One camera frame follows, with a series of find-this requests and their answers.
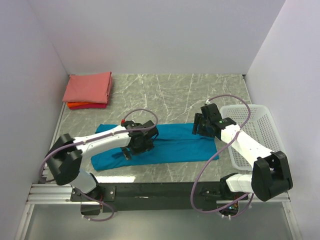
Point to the folded orange t shirt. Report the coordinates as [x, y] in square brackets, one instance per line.
[80, 105]

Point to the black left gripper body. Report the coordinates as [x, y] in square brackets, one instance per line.
[146, 145]

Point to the teal blue t shirt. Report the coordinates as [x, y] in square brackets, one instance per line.
[174, 144]

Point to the white perforated plastic basket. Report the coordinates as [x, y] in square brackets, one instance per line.
[259, 135]

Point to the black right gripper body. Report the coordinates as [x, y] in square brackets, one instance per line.
[203, 129]

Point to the aluminium extrusion rail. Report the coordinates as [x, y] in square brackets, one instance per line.
[49, 194]

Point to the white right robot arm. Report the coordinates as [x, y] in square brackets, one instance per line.
[271, 175]

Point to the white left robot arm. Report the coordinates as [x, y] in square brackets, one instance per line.
[65, 157]

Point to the folded salmon pink t shirt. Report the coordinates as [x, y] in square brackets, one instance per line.
[93, 88]

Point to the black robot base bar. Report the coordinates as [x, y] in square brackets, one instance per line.
[137, 196]

